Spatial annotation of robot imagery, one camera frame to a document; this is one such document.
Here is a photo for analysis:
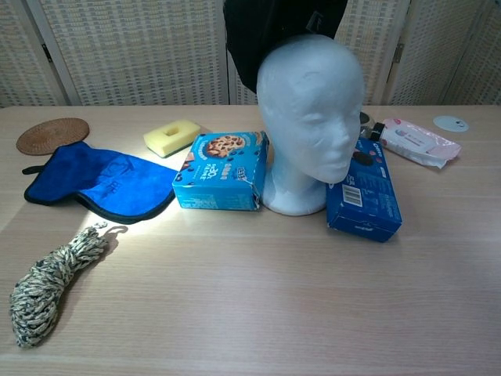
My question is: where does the black baseball cap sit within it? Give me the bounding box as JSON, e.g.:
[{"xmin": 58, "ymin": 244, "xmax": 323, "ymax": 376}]
[{"xmin": 222, "ymin": 0, "xmax": 349, "ymax": 94}]

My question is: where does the pink wet wipes pack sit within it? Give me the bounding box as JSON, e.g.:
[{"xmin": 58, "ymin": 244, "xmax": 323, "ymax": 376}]
[{"xmin": 380, "ymin": 117, "xmax": 462, "ymax": 170}]

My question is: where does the light blue cookie box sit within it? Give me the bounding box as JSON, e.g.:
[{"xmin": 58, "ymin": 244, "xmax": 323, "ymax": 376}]
[{"xmin": 172, "ymin": 131, "xmax": 270, "ymax": 213}]

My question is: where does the yellow sponge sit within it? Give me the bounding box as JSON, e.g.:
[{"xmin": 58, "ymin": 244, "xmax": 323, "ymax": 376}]
[{"xmin": 142, "ymin": 119, "xmax": 202, "ymax": 159}]

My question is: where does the white foam mannequin head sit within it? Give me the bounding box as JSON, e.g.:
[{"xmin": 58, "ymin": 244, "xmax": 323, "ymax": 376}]
[{"xmin": 256, "ymin": 34, "xmax": 366, "ymax": 216}]

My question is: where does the dark blue Oreo box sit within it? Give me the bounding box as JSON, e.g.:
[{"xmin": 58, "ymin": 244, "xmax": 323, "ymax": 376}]
[{"xmin": 325, "ymin": 136, "xmax": 403, "ymax": 243}]

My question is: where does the blue towel with black trim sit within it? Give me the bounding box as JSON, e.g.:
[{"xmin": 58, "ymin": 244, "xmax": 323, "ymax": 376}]
[{"xmin": 22, "ymin": 140, "xmax": 180, "ymax": 226}]

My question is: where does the woven folding screen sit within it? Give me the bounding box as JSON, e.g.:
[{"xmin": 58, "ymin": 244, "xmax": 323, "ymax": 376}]
[{"xmin": 0, "ymin": 0, "xmax": 501, "ymax": 109}]

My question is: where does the round woven rattan coaster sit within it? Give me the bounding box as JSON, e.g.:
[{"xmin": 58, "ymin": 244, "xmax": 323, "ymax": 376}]
[{"xmin": 16, "ymin": 117, "xmax": 91, "ymax": 157}]

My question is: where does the round grey cable grommet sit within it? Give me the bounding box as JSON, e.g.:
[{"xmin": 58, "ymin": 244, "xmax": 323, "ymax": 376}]
[{"xmin": 433, "ymin": 114, "xmax": 470, "ymax": 133}]

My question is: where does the camouflage rope bundle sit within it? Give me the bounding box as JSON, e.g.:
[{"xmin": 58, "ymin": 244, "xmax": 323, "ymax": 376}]
[{"xmin": 9, "ymin": 222, "xmax": 129, "ymax": 349}]

